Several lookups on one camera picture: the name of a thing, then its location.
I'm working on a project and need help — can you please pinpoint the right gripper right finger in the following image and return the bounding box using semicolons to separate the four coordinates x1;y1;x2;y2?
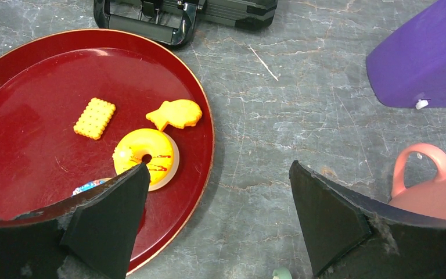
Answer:
289;161;446;278

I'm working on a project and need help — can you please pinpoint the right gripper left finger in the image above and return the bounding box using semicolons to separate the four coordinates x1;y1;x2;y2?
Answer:
0;163;150;278

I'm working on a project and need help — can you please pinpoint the blue donut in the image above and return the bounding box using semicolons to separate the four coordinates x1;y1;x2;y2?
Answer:
72;178;110;196

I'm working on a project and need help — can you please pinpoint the yellow donut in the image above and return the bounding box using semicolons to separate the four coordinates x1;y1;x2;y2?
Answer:
112;128;180;191

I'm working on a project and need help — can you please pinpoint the yellow rectangular biscuit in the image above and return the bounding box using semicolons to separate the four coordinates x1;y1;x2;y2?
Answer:
73;98;116;140

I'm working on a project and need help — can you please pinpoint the teal cup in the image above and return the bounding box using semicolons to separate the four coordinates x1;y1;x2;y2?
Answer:
272;267;292;279

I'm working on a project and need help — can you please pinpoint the red round tray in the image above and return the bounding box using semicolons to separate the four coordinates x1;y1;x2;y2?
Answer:
0;29;215;274

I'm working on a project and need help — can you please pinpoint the pink mug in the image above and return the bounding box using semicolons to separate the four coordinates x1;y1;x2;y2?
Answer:
389;143;446;220

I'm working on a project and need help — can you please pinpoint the orange fish cookie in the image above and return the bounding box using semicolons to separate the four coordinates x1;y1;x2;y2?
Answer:
146;99;203;131

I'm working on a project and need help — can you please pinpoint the purple pitcher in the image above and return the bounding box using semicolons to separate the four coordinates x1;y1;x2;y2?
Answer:
366;1;446;109

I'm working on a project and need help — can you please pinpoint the black poker chip case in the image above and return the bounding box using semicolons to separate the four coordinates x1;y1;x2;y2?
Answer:
93;0;278;48

